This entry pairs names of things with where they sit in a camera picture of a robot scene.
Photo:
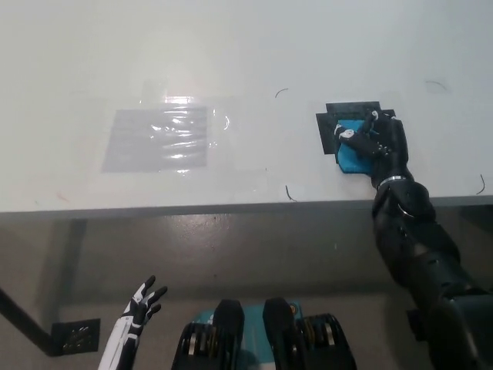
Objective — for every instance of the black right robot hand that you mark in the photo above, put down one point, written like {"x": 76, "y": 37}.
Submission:
{"x": 391, "y": 154}

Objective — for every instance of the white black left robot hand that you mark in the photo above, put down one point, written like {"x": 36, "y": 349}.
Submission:
{"x": 129, "y": 327}

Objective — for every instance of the blue soft sponge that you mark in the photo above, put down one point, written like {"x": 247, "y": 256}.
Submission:
{"x": 350, "y": 160}

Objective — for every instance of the black tape mark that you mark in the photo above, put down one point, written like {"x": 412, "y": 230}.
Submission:
{"x": 326, "y": 135}

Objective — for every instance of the black diagonal table leg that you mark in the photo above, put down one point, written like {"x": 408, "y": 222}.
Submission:
{"x": 23, "y": 320}

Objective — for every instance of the clear plastic film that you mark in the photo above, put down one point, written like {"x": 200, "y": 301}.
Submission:
{"x": 221, "y": 131}

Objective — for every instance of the grey rectangular sheet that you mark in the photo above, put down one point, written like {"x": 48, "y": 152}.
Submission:
{"x": 150, "y": 142}

